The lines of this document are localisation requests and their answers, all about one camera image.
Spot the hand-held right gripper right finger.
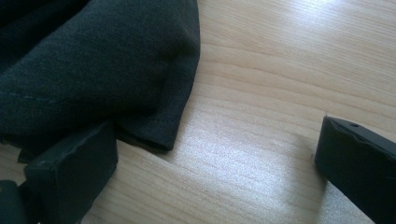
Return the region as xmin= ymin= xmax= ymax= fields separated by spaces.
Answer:
xmin=314 ymin=115 xmax=396 ymax=224

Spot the dark cloth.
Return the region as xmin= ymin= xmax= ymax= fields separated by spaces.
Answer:
xmin=0 ymin=0 xmax=201 ymax=164

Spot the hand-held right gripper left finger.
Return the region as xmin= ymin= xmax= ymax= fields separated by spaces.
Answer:
xmin=23 ymin=121 xmax=120 ymax=224

